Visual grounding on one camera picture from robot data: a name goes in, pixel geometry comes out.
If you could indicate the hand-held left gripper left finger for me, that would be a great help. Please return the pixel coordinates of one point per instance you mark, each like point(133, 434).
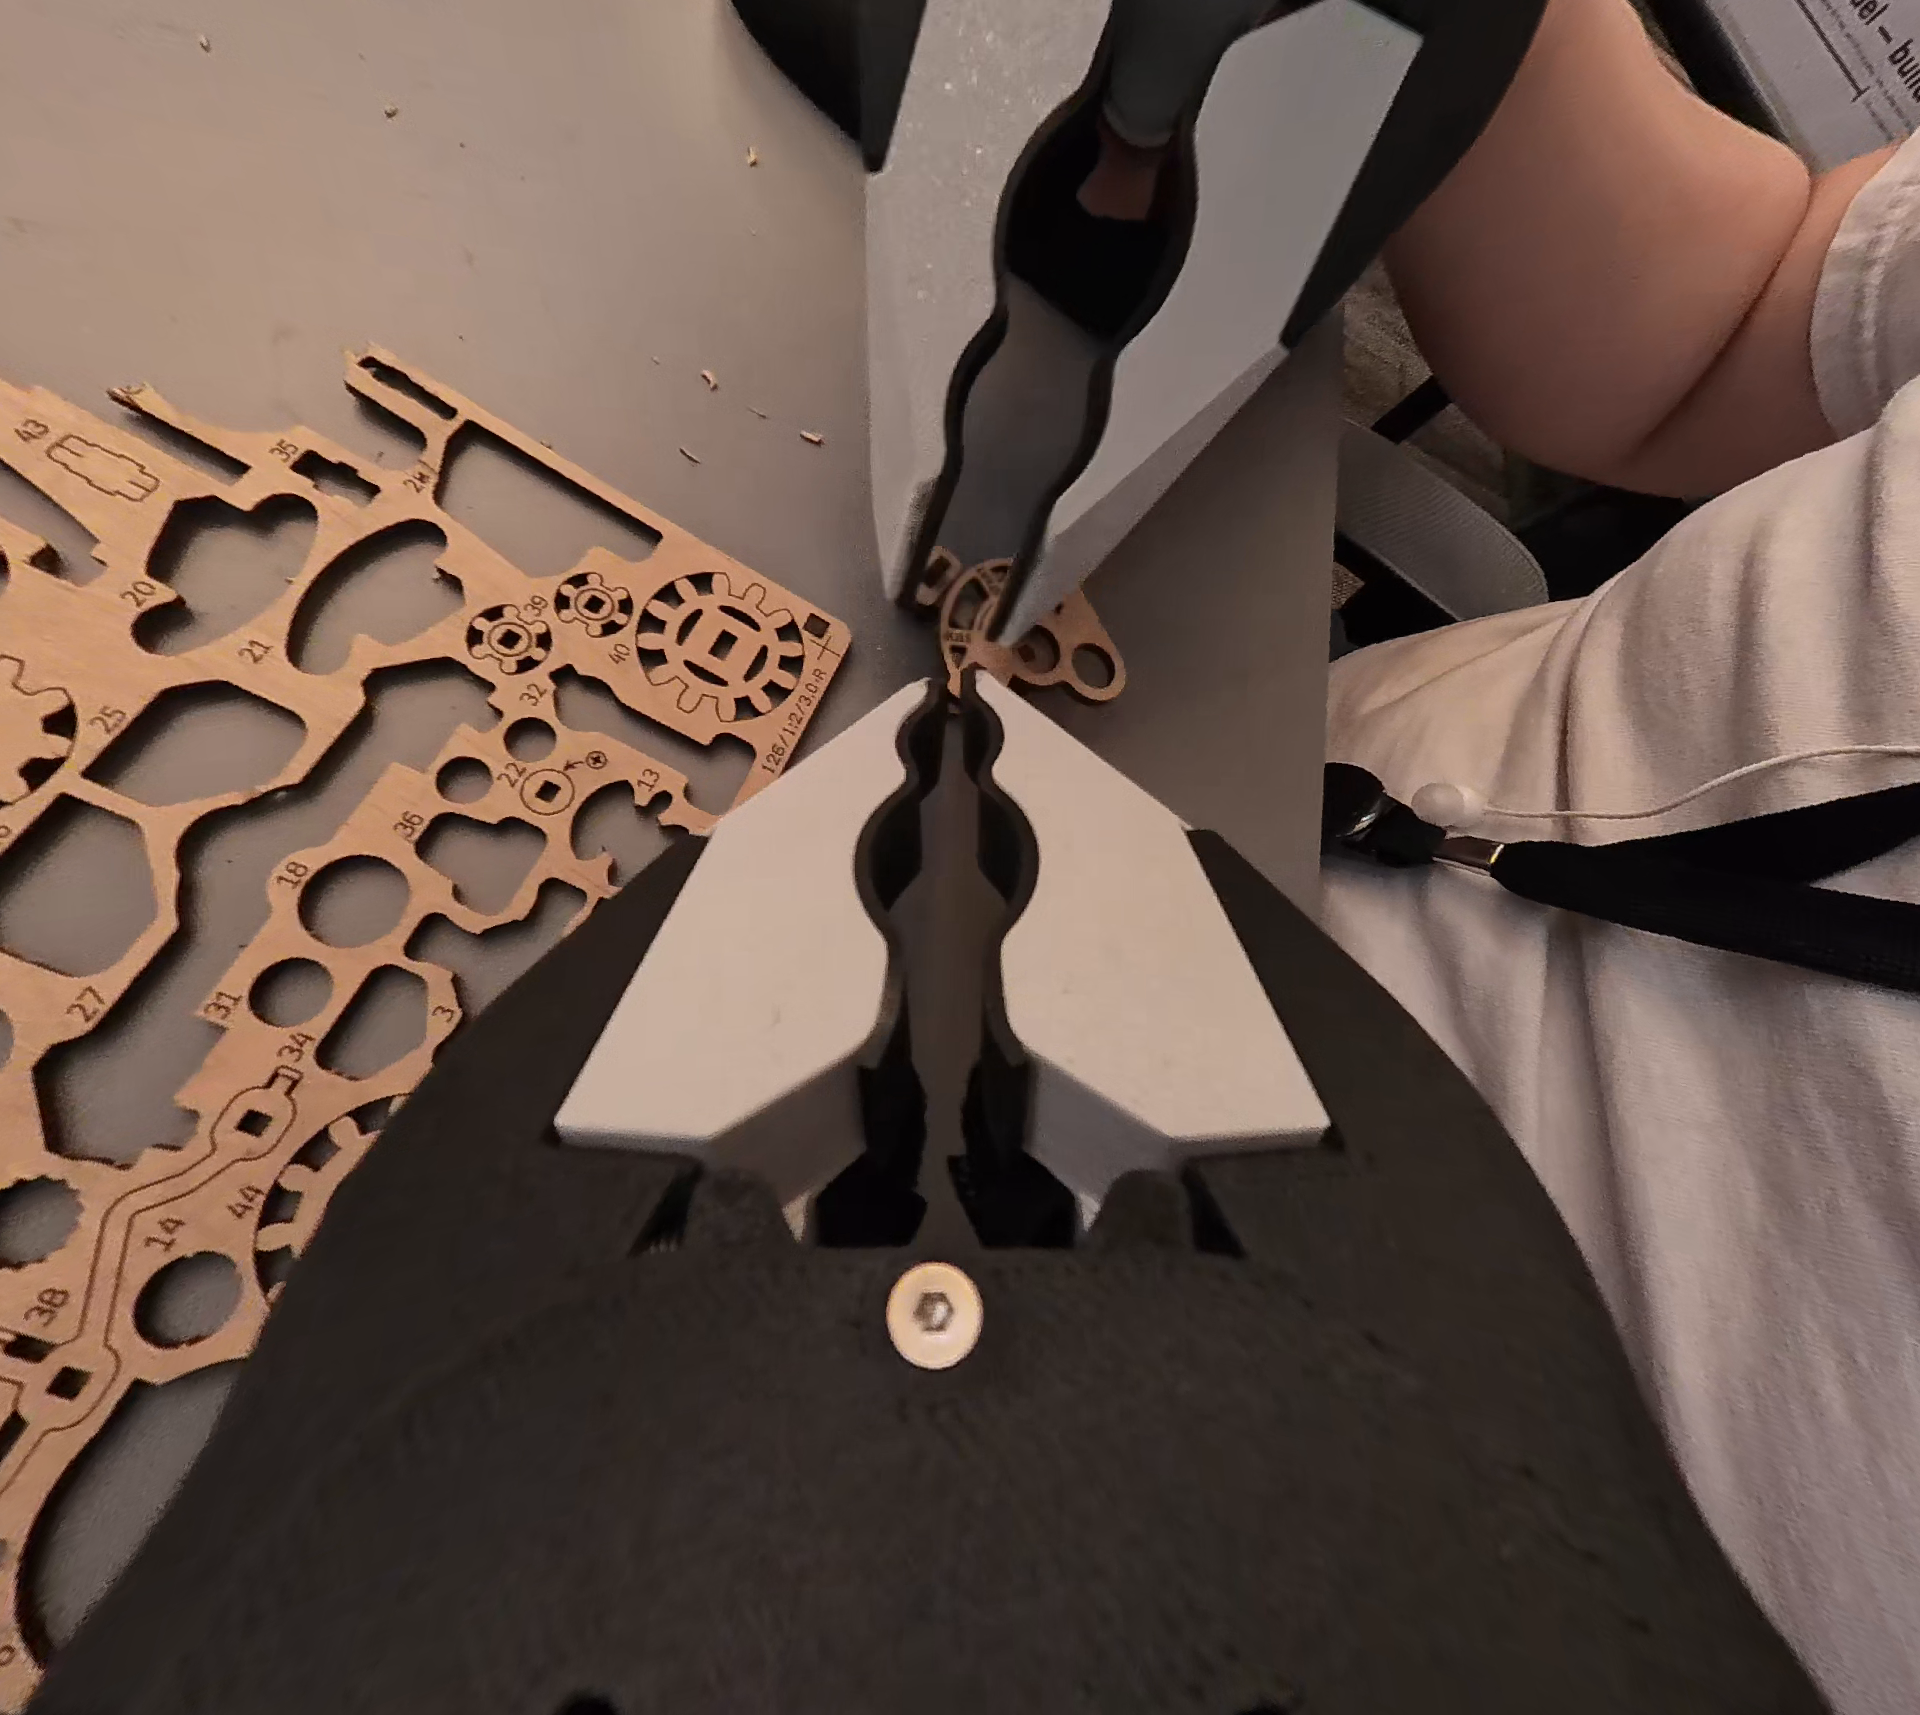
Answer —
point(750, 995)

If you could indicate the wooden model assembly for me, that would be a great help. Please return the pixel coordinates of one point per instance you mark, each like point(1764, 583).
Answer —
point(1073, 627)

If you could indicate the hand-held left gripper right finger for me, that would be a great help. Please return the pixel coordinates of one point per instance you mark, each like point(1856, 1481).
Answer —
point(1155, 995)

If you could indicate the punched-out wooden parts sheet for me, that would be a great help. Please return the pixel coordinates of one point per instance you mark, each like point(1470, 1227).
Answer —
point(112, 717)

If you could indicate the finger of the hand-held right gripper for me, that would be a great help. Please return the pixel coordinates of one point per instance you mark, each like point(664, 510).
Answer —
point(1245, 244)
point(944, 170)

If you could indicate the person in white shirt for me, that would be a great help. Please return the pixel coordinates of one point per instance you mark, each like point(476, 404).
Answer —
point(1650, 1219)

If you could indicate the person's right forearm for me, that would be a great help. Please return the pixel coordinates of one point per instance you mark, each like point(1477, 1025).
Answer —
point(1621, 244)

